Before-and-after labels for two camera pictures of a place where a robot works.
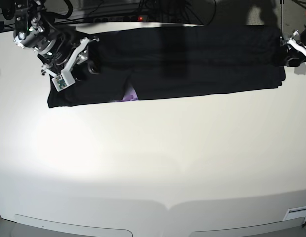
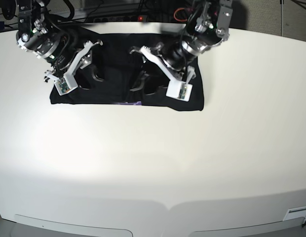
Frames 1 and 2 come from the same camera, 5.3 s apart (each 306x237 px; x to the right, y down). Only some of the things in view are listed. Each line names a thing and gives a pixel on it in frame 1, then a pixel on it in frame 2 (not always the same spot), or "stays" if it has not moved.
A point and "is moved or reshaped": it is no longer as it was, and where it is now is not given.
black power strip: (120, 19) stays
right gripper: (295, 54) -> (179, 55)
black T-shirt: (168, 61) is moved or reshaped
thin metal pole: (282, 2) stays
